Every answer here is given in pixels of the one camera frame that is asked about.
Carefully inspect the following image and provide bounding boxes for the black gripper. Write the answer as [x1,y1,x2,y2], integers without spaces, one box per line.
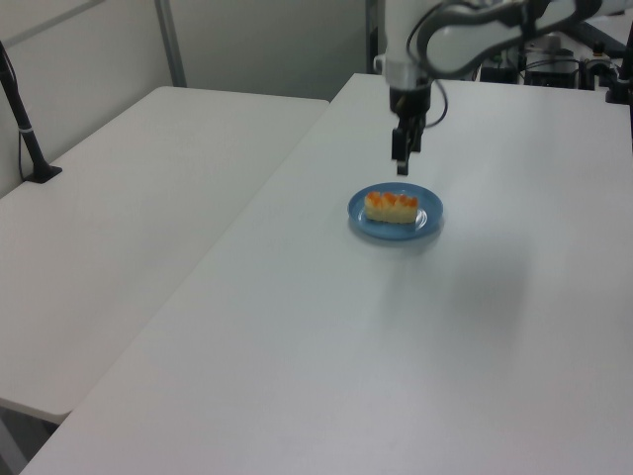
[388,83,432,176]

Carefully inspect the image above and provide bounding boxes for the bread with orange topping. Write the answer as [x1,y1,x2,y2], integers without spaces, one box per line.
[364,190,420,225]

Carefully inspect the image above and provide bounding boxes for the blue plate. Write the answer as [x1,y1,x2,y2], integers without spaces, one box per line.
[347,181,445,242]

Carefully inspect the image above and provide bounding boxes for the small black box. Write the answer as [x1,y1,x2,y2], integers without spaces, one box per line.
[480,66,516,84]

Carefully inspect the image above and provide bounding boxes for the black electronic equipment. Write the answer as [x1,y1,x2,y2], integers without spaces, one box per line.
[523,57,594,90]

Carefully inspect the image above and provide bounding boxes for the black clamp stand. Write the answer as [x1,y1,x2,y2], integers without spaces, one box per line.
[603,29,633,105]

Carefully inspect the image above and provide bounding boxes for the white side table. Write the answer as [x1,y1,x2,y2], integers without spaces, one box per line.
[0,85,331,426]

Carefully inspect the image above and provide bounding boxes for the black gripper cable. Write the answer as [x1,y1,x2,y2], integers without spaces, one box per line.
[424,78,450,129]

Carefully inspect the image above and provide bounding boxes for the grey metal frame post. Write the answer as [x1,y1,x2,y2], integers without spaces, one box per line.
[366,0,385,75]
[153,0,188,89]

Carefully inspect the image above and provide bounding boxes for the black camera pole with base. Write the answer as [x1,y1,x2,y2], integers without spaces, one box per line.
[0,39,64,185]

